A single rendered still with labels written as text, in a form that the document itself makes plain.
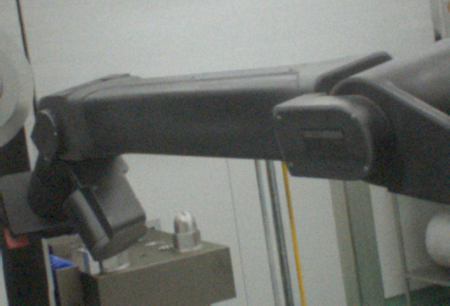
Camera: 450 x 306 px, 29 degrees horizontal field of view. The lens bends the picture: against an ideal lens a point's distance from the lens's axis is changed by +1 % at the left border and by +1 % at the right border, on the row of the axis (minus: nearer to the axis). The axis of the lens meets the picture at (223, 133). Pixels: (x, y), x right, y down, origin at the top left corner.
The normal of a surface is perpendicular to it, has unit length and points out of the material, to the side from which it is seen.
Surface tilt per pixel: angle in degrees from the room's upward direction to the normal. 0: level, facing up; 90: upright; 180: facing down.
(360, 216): 90
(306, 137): 100
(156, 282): 90
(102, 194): 64
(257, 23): 90
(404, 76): 41
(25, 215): 60
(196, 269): 90
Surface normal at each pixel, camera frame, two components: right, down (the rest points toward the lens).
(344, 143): -0.78, 0.32
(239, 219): 0.44, -0.01
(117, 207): 0.38, -0.45
